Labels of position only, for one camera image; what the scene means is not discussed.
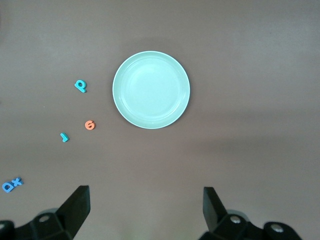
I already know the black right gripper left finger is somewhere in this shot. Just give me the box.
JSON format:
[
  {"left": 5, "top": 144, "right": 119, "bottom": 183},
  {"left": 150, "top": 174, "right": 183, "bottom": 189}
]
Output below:
[{"left": 14, "top": 185, "right": 91, "bottom": 240}]

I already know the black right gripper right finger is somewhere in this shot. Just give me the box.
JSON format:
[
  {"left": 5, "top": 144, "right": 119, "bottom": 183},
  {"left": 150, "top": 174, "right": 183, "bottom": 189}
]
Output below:
[{"left": 202, "top": 186, "right": 266, "bottom": 240}]

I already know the teal foam letter p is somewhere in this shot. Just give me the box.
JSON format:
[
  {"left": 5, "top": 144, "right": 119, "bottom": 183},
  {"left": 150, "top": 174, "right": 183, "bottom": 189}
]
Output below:
[{"left": 74, "top": 79, "right": 88, "bottom": 93}]

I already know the blue foam letter D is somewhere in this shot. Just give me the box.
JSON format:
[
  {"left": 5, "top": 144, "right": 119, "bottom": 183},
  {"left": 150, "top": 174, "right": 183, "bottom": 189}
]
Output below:
[{"left": 1, "top": 181, "right": 15, "bottom": 193}]

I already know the mint green plate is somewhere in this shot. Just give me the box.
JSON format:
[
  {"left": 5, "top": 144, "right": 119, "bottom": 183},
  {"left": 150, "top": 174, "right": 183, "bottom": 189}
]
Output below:
[{"left": 112, "top": 50, "right": 191, "bottom": 130}]

